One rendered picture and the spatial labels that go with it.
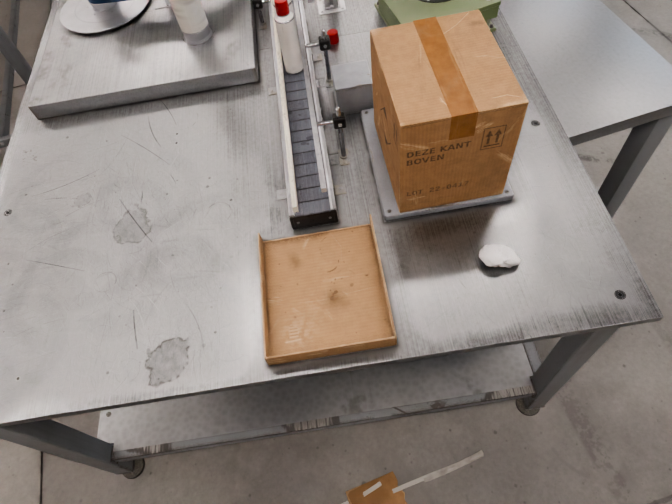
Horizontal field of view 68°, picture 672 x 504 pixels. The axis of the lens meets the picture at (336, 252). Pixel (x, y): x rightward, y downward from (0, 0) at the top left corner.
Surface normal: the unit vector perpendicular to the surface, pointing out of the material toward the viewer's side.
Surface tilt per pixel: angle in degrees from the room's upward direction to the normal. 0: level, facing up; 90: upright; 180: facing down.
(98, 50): 0
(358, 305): 0
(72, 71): 0
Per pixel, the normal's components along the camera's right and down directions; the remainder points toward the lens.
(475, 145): 0.15, 0.83
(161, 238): -0.11, -0.52
